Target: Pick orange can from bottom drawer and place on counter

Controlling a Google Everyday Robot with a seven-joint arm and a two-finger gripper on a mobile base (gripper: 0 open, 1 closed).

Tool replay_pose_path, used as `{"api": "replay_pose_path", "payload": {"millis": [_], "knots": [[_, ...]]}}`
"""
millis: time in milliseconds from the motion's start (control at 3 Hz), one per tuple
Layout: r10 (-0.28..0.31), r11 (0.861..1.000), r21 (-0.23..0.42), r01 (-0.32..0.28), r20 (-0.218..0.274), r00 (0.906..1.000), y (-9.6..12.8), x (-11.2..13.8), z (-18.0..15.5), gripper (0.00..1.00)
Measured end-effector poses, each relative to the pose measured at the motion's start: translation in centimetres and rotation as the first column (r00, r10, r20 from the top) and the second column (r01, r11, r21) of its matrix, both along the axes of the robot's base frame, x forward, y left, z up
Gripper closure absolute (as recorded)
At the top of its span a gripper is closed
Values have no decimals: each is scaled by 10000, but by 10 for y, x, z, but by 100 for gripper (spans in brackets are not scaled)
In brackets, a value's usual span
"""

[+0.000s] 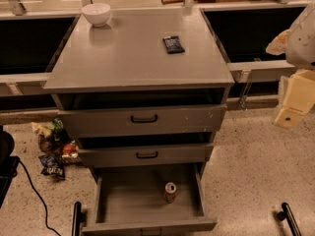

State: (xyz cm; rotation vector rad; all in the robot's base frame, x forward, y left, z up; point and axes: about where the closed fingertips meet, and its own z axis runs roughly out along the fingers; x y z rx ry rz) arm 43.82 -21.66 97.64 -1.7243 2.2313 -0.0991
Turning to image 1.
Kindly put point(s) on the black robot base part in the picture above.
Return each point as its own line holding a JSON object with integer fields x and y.
{"x": 8, "y": 163}

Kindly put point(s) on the orange soda can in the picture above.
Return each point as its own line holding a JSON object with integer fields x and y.
{"x": 170, "y": 191}

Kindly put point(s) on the grey top drawer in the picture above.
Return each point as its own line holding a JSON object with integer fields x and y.
{"x": 141, "y": 121}

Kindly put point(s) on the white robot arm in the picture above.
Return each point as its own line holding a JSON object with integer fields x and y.
{"x": 298, "y": 42}

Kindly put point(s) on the grey bottom drawer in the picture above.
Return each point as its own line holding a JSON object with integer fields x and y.
{"x": 130, "y": 202}

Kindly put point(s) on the grey middle drawer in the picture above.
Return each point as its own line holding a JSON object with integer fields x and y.
{"x": 147, "y": 155}

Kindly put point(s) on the black right base bar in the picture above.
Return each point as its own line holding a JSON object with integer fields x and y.
{"x": 287, "y": 214}

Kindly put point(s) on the dark blue snack packet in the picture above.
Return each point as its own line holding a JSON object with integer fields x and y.
{"x": 173, "y": 45}

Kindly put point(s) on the grey drawer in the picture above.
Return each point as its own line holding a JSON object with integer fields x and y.
{"x": 147, "y": 155}
{"x": 141, "y": 121}
{"x": 130, "y": 202}

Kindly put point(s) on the pile of snack bags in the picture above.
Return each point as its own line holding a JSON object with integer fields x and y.
{"x": 52, "y": 137}

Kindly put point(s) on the red snack item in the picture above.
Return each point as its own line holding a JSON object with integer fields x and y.
{"x": 70, "y": 150}

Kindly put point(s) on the grey drawer cabinet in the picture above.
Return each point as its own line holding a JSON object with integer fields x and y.
{"x": 125, "y": 65}

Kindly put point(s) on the black base bar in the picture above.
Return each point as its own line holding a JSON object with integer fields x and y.
{"x": 77, "y": 213}
{"x": 287, "y": 214}

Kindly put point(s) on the blue chip bag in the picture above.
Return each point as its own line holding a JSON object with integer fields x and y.
{"x": 52, "y": 166}

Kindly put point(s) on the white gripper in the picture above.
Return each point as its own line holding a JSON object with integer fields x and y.
{"x": 301, "y": 44}

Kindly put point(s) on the white bowl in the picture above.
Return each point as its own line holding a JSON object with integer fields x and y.
{"x": 97, "y": 14}

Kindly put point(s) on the black left base bar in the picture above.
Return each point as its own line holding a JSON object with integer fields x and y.
{"x": 77, "y": 213}

